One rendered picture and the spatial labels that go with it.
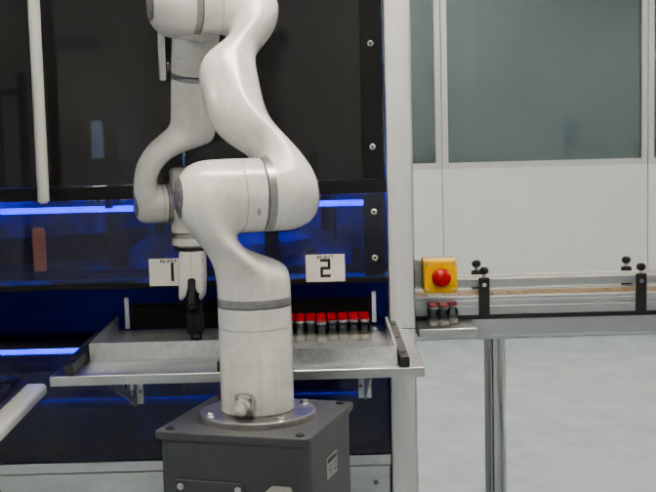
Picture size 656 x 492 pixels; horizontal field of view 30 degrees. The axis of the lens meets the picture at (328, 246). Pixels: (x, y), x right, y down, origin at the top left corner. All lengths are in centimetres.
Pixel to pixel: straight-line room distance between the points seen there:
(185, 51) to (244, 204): 49
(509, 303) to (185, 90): 93
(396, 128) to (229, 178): 79
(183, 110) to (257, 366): 61
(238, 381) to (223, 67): 52
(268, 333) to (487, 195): 543
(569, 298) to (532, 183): 455
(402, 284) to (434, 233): 464
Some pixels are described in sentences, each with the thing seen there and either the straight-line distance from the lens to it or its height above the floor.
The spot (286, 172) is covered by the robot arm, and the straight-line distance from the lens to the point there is 195.
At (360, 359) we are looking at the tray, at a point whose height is 89.
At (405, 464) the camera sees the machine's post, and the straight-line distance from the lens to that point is 275.
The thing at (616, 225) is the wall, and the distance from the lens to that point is 748.
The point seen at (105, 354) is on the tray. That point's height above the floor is 89.
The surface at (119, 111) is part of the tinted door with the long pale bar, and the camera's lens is 268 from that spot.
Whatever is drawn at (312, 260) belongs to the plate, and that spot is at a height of 104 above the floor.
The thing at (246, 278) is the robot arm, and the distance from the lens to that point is 194.
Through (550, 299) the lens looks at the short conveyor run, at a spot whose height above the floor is 92.
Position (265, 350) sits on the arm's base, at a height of 98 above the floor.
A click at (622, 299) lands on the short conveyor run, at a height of 92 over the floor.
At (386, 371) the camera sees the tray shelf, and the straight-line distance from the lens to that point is 229.
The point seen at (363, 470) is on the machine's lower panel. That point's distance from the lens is 275.
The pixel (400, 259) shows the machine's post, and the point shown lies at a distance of 266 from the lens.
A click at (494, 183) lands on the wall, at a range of 732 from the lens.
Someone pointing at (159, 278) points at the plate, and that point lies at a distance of 268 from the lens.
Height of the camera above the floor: 135
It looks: 6 degrees down
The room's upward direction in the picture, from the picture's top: 1 degrees counter-clockwise
